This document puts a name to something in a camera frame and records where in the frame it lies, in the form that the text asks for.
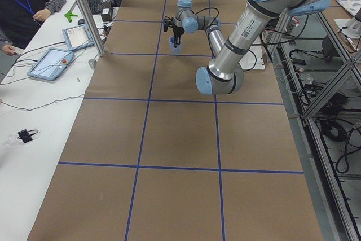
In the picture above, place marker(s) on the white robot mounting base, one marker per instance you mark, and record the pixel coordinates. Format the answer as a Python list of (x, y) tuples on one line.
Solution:
[(253, 59)]

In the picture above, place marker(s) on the small black device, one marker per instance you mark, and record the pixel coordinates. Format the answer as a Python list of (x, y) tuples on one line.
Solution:
[(27, 135)]

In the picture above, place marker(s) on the aluminium table frame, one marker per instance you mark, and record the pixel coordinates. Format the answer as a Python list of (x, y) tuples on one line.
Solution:
[(319, 70)]

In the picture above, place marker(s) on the blue teach pendant far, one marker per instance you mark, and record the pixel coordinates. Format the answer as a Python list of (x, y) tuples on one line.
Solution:
[(77, 37)]

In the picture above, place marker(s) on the light blue plastic cup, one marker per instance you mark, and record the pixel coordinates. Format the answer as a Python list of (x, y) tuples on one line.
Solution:
[(175, 49)]

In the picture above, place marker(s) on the green clamp tool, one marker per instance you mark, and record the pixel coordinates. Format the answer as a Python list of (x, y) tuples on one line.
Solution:
[(69, 16)]

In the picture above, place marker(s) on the blue teach pendant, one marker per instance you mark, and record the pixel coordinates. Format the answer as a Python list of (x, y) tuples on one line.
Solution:
[(51, 65), (77, 37)]

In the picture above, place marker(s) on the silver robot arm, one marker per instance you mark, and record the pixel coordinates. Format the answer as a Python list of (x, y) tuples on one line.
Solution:
[(224, 74)]

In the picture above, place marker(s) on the seated person in black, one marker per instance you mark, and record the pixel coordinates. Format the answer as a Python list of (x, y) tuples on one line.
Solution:
[(22, 19)]

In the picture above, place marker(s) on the blue teach pendant near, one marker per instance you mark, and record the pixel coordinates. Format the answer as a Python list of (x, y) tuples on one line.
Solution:
[(51, 65)]

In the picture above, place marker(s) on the black keyboard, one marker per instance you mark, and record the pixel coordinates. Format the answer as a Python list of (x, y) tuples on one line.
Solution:
[(95, 6)]

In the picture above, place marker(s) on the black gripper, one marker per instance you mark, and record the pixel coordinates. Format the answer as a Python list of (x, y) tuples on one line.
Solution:
[(176, 30)]

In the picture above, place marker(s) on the aluminium frame post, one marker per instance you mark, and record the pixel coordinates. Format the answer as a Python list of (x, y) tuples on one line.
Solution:
[(89, 20)]

